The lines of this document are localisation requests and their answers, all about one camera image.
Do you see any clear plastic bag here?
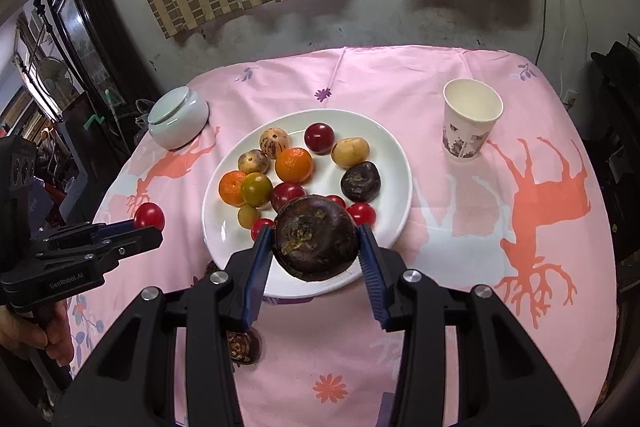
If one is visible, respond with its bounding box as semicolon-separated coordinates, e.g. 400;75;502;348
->
134;99;156;128

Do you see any large dark purple mangosteen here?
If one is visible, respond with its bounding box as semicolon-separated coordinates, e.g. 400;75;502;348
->
274;196;361;282

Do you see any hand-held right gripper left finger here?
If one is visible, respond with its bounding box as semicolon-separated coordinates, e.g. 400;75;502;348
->
50;224;275;427

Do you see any green-yellow tangerine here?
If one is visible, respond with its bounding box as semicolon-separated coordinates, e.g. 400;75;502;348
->
240;173;274;208

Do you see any dark red plum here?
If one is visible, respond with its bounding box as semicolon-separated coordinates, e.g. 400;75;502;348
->
270;182;307;212
304;122;335;155

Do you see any standing electric fan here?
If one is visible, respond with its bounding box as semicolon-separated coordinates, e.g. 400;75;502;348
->
37;57;68;118

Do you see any striped tan fruit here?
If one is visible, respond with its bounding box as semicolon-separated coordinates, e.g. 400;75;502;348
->
259;127;289;158
237;149;271;175

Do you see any white oval plate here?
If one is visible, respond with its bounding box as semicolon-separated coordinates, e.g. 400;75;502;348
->
201;108;413;299

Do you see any pale tan round fruit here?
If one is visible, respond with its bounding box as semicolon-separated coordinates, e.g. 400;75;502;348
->
331;137;371;168

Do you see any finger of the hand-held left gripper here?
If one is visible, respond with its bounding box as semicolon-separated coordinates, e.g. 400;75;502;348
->
30;227;164;278
37;219;136;249

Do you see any orange tangerine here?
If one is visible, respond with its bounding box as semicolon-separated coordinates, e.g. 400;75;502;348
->
275;147;314;184
218;170;249;208

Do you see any small yellow fruit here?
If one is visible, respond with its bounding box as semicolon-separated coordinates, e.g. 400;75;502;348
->
237;204;261;230

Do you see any black wall cable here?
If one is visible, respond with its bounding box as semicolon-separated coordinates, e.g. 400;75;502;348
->
535;0;548;65

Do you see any printed paper cup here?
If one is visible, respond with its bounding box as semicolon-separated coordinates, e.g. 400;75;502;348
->
442;79;503;162

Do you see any pink printed tablecloth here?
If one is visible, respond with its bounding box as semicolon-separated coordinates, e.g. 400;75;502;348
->
67;45;617;427

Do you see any person's left hand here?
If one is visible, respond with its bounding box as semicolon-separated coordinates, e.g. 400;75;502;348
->
0;299;76;368

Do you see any white lidded ceramic jar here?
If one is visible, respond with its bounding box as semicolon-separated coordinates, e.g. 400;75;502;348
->
147;87;209;151

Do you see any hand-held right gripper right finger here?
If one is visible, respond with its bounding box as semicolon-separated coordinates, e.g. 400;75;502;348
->
356;224;593;427

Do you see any black glass door cabinet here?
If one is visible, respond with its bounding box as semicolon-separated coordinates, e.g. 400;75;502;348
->
42;0;161;142

